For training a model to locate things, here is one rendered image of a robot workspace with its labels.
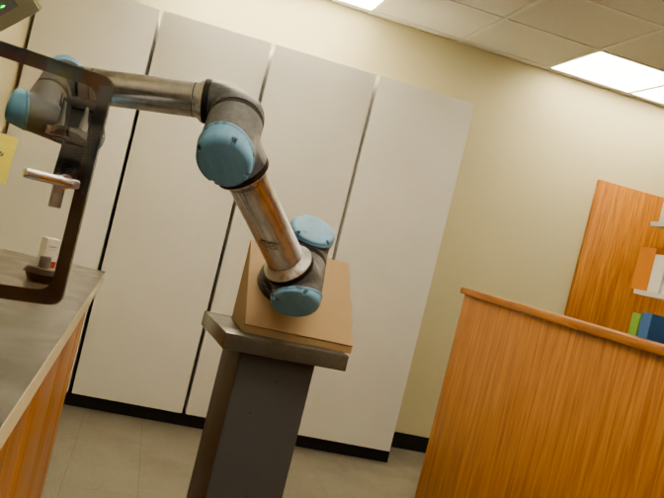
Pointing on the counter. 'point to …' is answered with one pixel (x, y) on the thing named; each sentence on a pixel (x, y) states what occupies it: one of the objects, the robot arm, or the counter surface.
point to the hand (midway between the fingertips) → (66, 132)
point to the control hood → (19, 13)
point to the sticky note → (6, 154)
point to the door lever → (51, 179)
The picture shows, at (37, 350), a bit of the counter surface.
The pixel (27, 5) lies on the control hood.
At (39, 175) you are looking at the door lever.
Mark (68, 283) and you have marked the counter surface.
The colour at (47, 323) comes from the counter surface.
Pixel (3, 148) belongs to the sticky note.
